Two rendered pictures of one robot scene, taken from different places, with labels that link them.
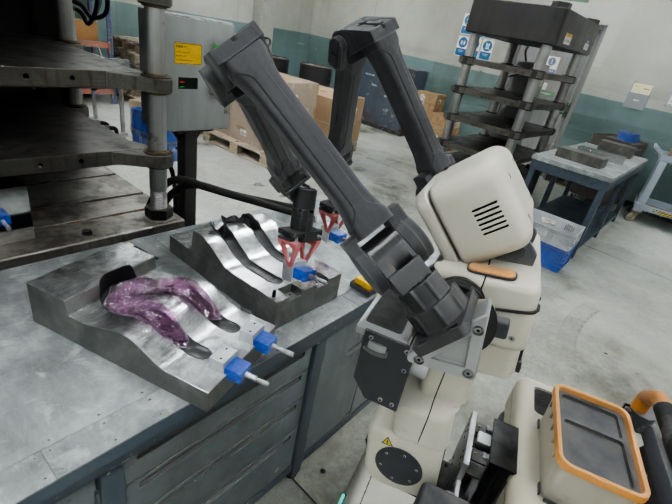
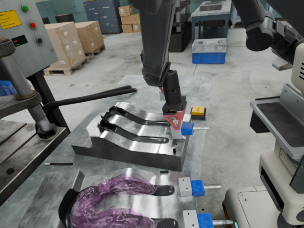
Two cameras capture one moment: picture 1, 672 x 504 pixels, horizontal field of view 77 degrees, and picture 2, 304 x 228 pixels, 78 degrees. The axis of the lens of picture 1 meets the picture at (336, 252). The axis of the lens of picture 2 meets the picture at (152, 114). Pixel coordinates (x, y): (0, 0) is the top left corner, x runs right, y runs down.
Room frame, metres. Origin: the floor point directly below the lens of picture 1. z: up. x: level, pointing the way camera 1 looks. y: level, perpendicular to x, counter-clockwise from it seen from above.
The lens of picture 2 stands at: (0.45, 0.31, 1.41)
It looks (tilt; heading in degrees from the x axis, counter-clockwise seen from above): 35 degrees down; 347
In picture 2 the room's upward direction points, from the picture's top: 9 degrees counter-clockwise
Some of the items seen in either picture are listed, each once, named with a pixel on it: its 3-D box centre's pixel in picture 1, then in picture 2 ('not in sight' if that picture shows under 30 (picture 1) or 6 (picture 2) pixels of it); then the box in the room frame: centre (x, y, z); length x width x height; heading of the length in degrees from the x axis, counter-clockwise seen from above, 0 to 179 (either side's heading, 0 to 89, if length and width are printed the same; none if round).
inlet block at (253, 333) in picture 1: (268, 344); (200, 187); (0.77, 0.11, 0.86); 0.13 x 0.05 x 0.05; 72
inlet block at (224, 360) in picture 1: (241, 372); (208, 223); (0.67, 0.15, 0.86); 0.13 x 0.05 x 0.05; 72
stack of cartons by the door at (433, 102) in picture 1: (436, 120); (132, 19); (7.71, -1.26, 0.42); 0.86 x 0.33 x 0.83; 52
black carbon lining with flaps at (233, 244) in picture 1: (254, 244); (132, 124); (1.12, 0.24, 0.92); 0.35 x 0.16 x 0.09; 54
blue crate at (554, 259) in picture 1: (534, 243); (208, 54); (3.66, -1.77, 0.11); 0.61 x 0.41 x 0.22; 52
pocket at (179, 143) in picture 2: (289, 295); (178, 145); (0.96, 0.10, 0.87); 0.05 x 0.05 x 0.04; 54
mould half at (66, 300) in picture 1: (157, 314); (114, 212); (0.80, 0.39, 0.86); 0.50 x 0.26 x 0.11; 72
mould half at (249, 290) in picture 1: (252, 255); (132, 130); (1.14, 0.25, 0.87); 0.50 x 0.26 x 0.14; 54
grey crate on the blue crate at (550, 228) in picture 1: (542, 226); (209, 45); (3.66, -1.77, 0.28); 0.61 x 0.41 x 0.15; 52
